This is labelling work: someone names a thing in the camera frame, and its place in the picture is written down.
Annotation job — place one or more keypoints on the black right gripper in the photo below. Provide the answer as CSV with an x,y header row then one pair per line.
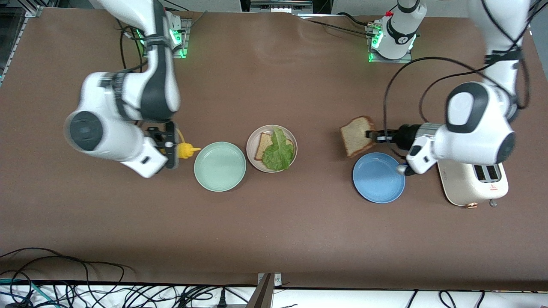
x,y
157,133

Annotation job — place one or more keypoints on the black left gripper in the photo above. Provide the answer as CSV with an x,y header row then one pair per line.
x,y
404,134

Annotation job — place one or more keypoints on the dark crust bread slice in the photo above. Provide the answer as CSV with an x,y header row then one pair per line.
x,y
357,137

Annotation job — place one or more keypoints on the yellow mustard squeeze bottle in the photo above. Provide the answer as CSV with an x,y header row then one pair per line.
x,y
187,150

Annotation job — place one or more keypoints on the light brown bread slice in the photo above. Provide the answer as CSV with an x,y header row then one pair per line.
x,y
262,147

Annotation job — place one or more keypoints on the green lettuce leaf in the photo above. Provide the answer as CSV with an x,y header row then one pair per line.
x,y
279,154

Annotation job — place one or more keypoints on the blue plate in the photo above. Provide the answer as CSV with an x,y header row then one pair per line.
x,y
379,177

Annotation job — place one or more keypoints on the mint green plate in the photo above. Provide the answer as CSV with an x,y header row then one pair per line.
x,y
220,167

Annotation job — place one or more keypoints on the beige plate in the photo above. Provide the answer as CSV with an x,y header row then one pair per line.
x,y
253,147

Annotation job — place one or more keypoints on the white toaster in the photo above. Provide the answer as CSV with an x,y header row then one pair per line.
x,y
464,186

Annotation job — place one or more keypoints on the white side table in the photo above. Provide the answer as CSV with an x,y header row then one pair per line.
x,y
342,300

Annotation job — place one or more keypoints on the black power plug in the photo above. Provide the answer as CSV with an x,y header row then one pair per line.
x,y
222,299

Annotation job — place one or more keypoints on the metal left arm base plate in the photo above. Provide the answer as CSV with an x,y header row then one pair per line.
x,y
389,61

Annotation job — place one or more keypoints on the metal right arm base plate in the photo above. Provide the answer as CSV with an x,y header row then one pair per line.
x,y
183,42

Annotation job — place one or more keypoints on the aluminium frame profile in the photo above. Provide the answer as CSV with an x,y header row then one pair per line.
x,y
34,10

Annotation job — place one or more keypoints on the grey aluminium post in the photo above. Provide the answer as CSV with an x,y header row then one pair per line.
x,y
262,295

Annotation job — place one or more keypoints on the dark metal side frame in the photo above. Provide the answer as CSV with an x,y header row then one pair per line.
x,y
10,38

